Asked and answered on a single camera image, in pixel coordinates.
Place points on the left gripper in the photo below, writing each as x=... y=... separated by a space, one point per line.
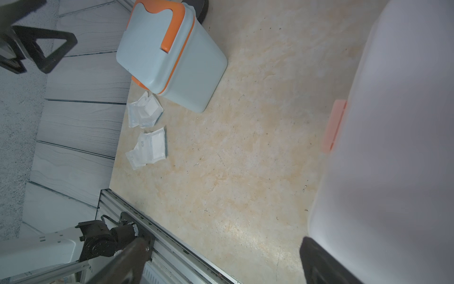
x=43 y=47

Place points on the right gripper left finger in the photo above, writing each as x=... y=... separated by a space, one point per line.
x=127 y=267

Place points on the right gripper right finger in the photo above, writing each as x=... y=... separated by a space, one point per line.
x=320 y=267

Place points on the white pink medicine box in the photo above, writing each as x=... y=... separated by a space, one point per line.
x=385 y=206

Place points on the grey orange medicine box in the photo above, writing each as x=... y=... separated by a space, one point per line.
x=168 y=52

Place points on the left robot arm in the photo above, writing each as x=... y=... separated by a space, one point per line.
x=87 y=240

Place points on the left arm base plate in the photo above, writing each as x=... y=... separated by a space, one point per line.
x=142 y=227

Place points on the brown wire glass rack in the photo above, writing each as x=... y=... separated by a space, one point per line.
x=201 y=8

